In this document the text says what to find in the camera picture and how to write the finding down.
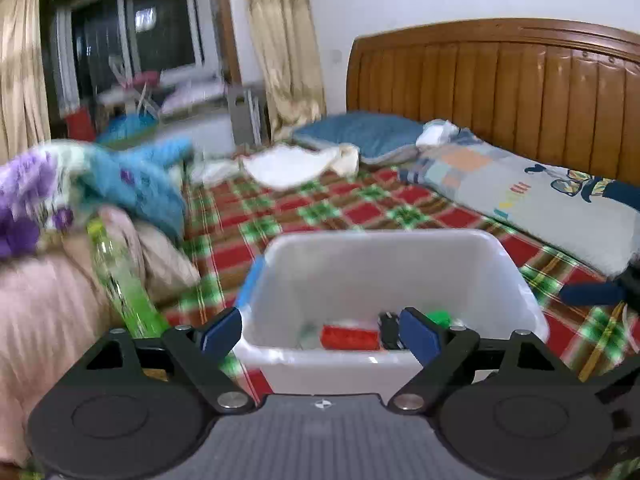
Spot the white plastic container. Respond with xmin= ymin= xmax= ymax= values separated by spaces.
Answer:
xmin=232 ymin=229 xmax=551 ymax=397

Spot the purple floral blanket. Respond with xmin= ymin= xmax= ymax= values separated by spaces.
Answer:
xmin=0 ymin=140 xmax=102 ymax=262

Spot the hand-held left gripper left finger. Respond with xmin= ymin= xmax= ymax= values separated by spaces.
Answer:
xmin=60 ymin=307 xmax=257 ymax=415

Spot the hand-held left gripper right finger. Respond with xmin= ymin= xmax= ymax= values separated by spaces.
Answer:
xmin=385 ymin=307 xmax=597 ymax=415

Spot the window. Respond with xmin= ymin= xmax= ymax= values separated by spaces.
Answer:
xmin=42 ymin=0 xmax=222 ymax=112

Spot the pale folded bedding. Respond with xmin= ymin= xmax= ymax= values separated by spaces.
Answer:
xmin=159 ymin=79 xmax=227 ymax=117

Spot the green plastic bottle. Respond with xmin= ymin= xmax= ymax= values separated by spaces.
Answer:
xmin=86 ymin=217 xmax=169 ymax=342

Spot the cartoon print pillow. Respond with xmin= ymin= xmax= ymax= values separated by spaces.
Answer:
xmin=399 ymin=127 xmax=640 ymax=279

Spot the white towel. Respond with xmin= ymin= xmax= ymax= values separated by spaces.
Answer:
xmin=239 ymin=142 xmax=361 ymax=192

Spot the blue pillow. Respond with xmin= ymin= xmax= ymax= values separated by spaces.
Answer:
xmin=291 ymin=111 xmax=427 ymax=165

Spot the black toy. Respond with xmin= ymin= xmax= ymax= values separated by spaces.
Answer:
xmin=378 ymin=311 xmax=403 ymax=350

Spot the wooden headboard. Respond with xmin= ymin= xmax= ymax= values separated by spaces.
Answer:
xmin=346 ymin=17 xmax=640 ymax=197

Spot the red container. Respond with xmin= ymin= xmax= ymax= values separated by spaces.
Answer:
xmin=65 ymin=107 xmax=97 ymax=142

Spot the red green plaid bed sheet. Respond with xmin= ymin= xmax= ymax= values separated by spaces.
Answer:
xmin=150 ymin=162 xmax=640 ymax=480

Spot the red toy brick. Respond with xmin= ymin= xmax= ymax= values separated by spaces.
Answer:
xmin=321 ymin=324 xmax=380 ymax=352

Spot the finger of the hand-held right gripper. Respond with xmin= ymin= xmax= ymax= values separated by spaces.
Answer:
xmin=577 ymin=347 xmax=640 ymax=403
xmin=559 ymin=259 xmax=640 ymax=307

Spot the teal basket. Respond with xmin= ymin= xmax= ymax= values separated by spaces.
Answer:
xmin=95 ymin=112 xmax=162 ymax=149

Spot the yellow patterned curtain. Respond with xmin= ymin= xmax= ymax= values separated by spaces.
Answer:
xmin=0 ymin=0 xmax=52 ymax=162
xmin=243 ymin=0 xmax=329 ymax=139

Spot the pink-topped folding rack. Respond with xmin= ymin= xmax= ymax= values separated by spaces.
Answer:
xmin=107 ymin=55 xmax=167 ymax=122

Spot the small white cloth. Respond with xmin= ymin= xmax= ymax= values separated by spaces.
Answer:
xmin=417 ymin=119 xmax=461 ymax=149

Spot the grey folding stand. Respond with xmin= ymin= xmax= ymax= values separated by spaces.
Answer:
xmin=227 ymin=85 xmax=264 ymax=147

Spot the blue plush blanket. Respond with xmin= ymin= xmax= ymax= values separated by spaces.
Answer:
xmin=82 ymin=137 xmax=197 ymax=244

